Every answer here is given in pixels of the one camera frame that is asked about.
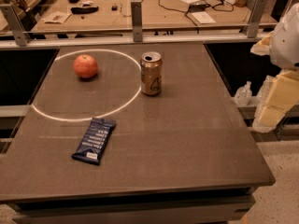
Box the black cable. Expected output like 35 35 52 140
157 0 235 27

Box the middle metal bracket post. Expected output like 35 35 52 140
131 1 143 42

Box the black power adapter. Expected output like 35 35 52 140
188 3 209 13

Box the white label card right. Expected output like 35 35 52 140
192 11 216 24

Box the blue rxbar wrapper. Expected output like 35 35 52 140
72 118 116 165

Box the clear sanitizer bottle left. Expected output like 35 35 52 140
234 81 252 106

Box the right metal bracket post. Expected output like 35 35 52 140
244 0 268 38

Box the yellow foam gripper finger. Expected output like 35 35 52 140
250 32 273 56
252 70 299 133

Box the red apple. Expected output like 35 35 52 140
73 54 98 78

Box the gold soda can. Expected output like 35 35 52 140
140 51 163 96

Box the left metal bracket post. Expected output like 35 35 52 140
0 4 30 47

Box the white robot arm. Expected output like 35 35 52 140
250 4 299 133

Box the metal bracket post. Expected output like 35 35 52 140
131 1 143 42
0 4 30 47
244 0 268 38

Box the metal rail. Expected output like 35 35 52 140
0 33 267 50

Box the black tool on desk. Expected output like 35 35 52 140
71 7 99 15

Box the white paper card left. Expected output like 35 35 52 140
42 11 71 24

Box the wooden back desk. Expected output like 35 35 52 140
31 0 278 35

